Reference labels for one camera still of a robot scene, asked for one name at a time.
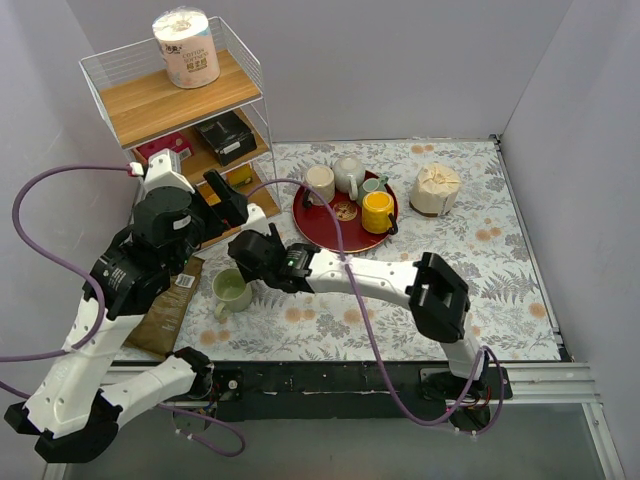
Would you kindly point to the yellow mug black handle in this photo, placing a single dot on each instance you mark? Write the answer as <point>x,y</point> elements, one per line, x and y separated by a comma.
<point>378,213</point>

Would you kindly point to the orange yellow sponge box back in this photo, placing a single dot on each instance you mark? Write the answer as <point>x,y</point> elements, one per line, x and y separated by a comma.
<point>240,177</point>

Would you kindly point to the light green mug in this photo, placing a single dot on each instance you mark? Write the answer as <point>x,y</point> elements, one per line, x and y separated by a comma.
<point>232,292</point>

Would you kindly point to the red round tray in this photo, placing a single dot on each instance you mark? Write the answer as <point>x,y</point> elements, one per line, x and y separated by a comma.
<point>316,225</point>

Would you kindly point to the paper wrapped round package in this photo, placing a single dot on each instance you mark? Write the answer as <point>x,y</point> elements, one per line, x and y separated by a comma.
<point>435,190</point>

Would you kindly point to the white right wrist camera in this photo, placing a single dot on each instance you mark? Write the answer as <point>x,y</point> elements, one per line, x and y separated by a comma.
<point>257,220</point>

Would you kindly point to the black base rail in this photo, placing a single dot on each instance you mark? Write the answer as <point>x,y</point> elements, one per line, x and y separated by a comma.
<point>314,390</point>

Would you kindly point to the white wire wooden shelf rack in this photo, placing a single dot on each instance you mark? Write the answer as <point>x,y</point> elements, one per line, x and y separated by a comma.
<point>139,104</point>

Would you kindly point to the speckled white round mug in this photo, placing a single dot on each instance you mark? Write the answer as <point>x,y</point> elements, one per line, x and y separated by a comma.
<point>349,174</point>

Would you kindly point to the brown paper bag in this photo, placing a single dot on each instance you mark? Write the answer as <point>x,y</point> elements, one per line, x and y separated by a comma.
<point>158,331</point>

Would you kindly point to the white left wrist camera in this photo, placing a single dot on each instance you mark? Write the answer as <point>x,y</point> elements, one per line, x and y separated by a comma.
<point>161,170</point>

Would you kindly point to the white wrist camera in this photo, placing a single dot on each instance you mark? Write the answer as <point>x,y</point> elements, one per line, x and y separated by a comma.
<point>161,170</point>
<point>257,220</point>

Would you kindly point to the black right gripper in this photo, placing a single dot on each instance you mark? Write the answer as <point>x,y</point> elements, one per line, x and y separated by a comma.
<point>272,236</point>

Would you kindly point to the beige textured mug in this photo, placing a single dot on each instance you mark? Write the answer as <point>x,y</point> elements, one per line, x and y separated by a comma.
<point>322,180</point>

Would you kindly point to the wrapped toilet paper roll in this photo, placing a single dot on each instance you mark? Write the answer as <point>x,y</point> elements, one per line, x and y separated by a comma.
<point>187,46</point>

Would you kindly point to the small celadon teacup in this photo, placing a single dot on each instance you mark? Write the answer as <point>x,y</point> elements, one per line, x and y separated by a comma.
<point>370,185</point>

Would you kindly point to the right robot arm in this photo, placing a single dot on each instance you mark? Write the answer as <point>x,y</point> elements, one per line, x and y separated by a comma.
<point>436,296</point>

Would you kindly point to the black green box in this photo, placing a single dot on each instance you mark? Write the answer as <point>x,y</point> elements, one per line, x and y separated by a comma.
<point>228,137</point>

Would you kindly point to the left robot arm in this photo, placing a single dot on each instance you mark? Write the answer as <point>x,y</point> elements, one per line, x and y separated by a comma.
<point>73,416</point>

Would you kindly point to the pink orange sponge box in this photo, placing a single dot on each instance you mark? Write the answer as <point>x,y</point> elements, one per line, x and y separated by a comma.
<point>176,142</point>

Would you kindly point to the floral tablecloth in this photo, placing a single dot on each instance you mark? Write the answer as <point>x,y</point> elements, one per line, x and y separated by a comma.
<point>480,239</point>

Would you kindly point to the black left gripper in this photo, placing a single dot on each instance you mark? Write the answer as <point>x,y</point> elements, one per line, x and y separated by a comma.
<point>226,195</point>

